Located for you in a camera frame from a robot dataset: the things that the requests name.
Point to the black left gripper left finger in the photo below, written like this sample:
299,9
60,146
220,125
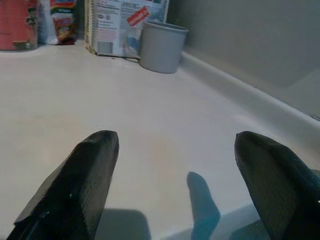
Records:
75,190

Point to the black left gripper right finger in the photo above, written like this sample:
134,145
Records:
280,190

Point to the grey plastic cup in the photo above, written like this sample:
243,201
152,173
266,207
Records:
161,50

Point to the white printed carton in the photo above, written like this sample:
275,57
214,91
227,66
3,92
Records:
112,27

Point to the red can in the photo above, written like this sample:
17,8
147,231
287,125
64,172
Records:
17,25

